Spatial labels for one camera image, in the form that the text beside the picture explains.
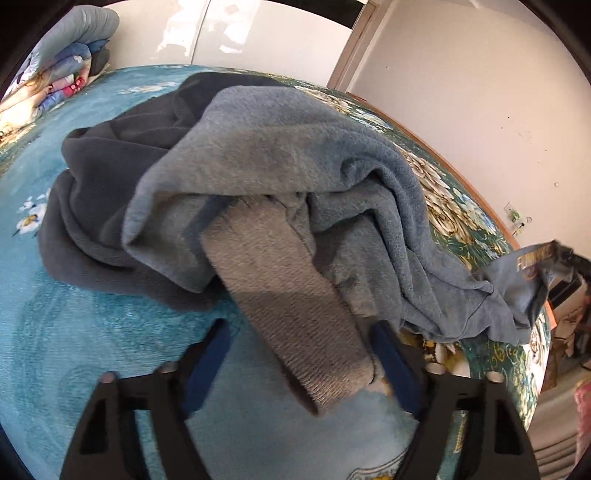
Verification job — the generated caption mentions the grey-blue sweatshirt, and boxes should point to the grey-blue sweatshirt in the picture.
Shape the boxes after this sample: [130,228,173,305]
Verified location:
[120,85,562,417]

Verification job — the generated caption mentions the teal floral bedspread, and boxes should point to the teal floral bedspread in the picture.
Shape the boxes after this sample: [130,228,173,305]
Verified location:
[1,65,550,479]

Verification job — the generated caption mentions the dark navy fleece garment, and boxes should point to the dark navy fleece garment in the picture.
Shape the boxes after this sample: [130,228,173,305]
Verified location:
[38,72,277,312]

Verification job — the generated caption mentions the colourful folded blanket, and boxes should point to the colourful folded blanket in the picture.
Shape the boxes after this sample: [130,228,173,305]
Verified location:
[1,40,110,137]

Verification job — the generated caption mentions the white and black wardrobe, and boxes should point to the white and black wardrobe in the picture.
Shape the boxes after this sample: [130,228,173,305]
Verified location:
[107,0,353,86]

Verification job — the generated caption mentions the light blue folded quilt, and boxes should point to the light blue folded quilt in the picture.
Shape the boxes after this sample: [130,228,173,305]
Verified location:
[13,5,119,83]

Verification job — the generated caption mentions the wall power socket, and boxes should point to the wall power socket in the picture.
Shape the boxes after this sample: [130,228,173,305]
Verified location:
[504,202,533,237]

